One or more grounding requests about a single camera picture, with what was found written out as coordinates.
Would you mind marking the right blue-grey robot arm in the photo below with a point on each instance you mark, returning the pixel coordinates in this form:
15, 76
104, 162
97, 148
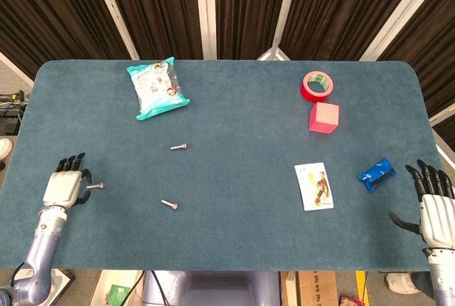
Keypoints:
442, 277

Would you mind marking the pink cube block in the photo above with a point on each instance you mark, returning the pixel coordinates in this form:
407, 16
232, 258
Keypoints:
324, 115

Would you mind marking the colourful booklet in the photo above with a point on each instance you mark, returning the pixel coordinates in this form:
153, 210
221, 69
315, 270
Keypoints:
350, 301

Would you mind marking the blue felt table mat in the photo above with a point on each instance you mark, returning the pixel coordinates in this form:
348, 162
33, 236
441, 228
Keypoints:
231, 124

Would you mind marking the white open box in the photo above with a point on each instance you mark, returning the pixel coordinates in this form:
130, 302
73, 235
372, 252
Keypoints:
101, 284

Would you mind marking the white picture card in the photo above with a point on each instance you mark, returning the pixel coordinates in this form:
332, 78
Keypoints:
314, 186

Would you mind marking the white partition frame post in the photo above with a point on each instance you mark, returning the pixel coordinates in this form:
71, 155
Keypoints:
402, 10
114, 14
288, 0
207, 10

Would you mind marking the green small packet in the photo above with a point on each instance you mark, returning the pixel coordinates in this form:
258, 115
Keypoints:
116, 292

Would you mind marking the black floor equipment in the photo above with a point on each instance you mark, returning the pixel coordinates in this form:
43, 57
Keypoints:
9, 122

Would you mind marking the colourful cartoon print box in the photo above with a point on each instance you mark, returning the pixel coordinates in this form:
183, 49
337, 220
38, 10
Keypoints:
65, 279

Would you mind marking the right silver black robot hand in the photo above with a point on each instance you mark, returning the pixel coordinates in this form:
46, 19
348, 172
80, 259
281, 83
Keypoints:
439, 220

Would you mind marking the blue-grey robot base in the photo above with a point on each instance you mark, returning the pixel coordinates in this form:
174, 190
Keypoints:
220, 291

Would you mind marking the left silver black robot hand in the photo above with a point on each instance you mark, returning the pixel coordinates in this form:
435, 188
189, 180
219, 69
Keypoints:
62, 188

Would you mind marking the dark brown pleated curtain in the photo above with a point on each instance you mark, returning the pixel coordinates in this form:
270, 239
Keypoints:
160, 10
337, 10
437, 35
249, 7
53, 10

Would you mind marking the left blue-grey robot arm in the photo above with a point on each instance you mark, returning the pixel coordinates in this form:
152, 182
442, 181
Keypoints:
41, 249

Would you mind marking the teal snack bag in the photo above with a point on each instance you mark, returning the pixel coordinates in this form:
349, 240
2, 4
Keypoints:
156, 89

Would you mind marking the brown cardboard box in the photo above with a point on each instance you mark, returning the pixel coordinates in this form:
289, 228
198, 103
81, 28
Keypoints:
313, 290

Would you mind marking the yellow strip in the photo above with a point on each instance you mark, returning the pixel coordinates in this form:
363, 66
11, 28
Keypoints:
360, 284

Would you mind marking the silver bolt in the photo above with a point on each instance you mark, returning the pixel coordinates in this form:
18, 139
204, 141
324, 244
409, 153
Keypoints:
169, 204
177, 147
96, 185

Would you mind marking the white partition frame beam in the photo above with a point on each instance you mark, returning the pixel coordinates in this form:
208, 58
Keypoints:
16, 67
440, 115
448, 153

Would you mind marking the blue foil packet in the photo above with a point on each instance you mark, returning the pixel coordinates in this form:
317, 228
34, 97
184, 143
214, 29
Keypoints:
375, 174

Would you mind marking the red tape roll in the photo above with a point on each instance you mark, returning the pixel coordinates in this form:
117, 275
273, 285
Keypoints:
310, 94

